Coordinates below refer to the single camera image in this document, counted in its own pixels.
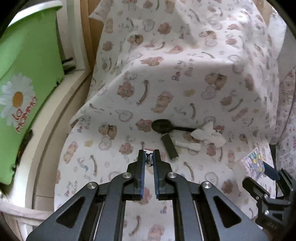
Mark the colourful small carton box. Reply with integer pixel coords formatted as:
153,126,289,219
240,148,265,180

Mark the white plastic applicator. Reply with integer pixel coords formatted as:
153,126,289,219
175,141,201,152

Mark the small foil candy wrapper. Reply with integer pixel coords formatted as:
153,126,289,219
141,142,154,167

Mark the white tissue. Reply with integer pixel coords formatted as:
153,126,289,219
191,121,226,148

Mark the small dark cylinder tube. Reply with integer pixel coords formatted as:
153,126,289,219
161,133,179,160

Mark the black plastic spoon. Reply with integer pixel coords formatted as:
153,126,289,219
152,119,195,134

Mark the pink print bed sheet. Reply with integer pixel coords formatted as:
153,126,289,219
276,68,295,170

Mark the white shelf unit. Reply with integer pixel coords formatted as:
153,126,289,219
8,1,91,210

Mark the bear print chair cover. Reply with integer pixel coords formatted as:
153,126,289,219
53,0,289,241

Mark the green plastic storage box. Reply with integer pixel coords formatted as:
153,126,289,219
1,1,64,185

